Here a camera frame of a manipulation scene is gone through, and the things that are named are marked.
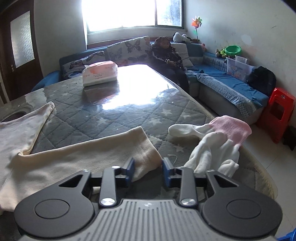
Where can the cream knit garment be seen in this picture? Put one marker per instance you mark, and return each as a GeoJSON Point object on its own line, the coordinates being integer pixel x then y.
{"type": "Point", "coordinates": [24, 173]}

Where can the window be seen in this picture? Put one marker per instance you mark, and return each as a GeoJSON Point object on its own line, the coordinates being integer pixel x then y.
{"type": "Point", "coordinates": [102, 16]}

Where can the red plastic stool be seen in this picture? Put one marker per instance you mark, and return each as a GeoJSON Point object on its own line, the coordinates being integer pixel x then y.
{"type": "Point", "coordinates": [277, 114]}

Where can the blue corner sofa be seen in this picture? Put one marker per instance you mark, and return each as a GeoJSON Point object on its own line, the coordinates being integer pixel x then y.
{"type": "Point", "coordinates": [208, 82]}

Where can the white plush toy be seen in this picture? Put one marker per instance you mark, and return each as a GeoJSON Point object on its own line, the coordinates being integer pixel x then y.
{"type": "Point", "coordinates": [178, 38]}

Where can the right butterfly cushion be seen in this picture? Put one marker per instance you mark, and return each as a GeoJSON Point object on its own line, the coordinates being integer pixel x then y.
{"type": "Point", "coordinates": [130, 52]}

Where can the grey quilted star table cover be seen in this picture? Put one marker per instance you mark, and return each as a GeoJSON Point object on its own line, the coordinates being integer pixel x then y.
{"type": "Point", "coordinates": [141, 97]}

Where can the dark wooden door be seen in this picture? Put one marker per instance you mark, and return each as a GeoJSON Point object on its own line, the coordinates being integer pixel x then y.
{"type": "Point", "coordinates": [20, 65]}

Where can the butterfly cushion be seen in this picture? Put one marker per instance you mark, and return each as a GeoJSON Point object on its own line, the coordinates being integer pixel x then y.
{"type": "Point", "coordinates": [76, 67]}
{"type": "Point", "coordinates": [130, 52]}

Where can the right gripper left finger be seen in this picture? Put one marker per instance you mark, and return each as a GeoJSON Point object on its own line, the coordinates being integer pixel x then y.
{"type": "Point", "coordinates": [113, 177]}

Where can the white pink knit glove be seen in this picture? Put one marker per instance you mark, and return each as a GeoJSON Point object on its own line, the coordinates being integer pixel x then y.
{"type": "Point", "coordinates": [219, 144]}

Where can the green toy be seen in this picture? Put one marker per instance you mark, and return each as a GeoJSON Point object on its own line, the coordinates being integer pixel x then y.
{"type": "Point", "coordinates": [220, 53]}

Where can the green plastic basin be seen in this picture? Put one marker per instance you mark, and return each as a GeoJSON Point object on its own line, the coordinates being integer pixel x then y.
{"type": "Point", "coordinates": [232, 50]}

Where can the black backpack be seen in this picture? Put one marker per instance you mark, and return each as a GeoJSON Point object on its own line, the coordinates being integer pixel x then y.
{"type": "Point", "coordinates": [262, 80]}

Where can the pink white tissue pack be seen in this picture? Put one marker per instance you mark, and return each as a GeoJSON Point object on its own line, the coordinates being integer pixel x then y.
{"type": "Point", "coordinates": [100, 72]}

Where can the blue plastic stool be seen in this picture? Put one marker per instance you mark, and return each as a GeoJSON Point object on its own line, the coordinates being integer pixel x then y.
{"type": "Point", "coordinates": [291, 236]}

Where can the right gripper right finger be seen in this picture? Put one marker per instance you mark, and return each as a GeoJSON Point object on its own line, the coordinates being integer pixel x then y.
{"type": "Point", "coordinates": [182, 178]}

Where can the child in dark jacket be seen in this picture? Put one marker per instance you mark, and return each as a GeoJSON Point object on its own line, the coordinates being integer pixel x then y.
{"type": "Point", "coordinates": [168, 62]}

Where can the clear plastic storage box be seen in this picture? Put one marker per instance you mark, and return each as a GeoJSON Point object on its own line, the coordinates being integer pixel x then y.
{"type": "Point", "coordinates": [238, 70]}

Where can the colourful pinwheel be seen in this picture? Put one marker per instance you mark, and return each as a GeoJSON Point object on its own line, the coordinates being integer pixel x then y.
{"type": "Point", "coordinates": [196, 23]}

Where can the left butterfly cushion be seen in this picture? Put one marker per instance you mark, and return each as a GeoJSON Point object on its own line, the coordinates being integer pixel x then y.
{"type": "Point", "coordinates": [76, 67]}

